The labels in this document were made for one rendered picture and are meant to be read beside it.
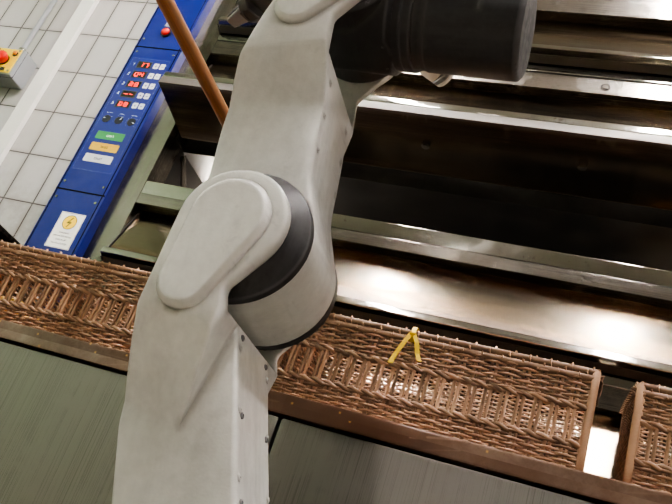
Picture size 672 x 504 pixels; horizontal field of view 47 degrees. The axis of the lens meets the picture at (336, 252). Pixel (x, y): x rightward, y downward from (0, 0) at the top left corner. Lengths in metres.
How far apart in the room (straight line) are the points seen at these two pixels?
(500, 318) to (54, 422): 0.92
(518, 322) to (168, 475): 1.10
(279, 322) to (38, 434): 0.55
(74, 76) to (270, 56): 1.65
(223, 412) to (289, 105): 0.34
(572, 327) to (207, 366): 1.10
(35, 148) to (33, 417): 1.24
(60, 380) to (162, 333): 0.55
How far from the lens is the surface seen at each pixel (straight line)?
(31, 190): 2.28
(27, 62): 2.56
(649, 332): 1.71
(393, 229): 1.82
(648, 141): 1.76
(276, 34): 0.89
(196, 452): 0.70
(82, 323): 1.33
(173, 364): 0.71
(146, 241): 2.00
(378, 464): 1.04
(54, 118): 2.41
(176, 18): 1.50
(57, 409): 1.24
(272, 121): 0.84
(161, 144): 2.17
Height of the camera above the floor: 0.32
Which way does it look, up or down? 25 degrees up
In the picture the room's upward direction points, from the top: 20 degrees clockwise
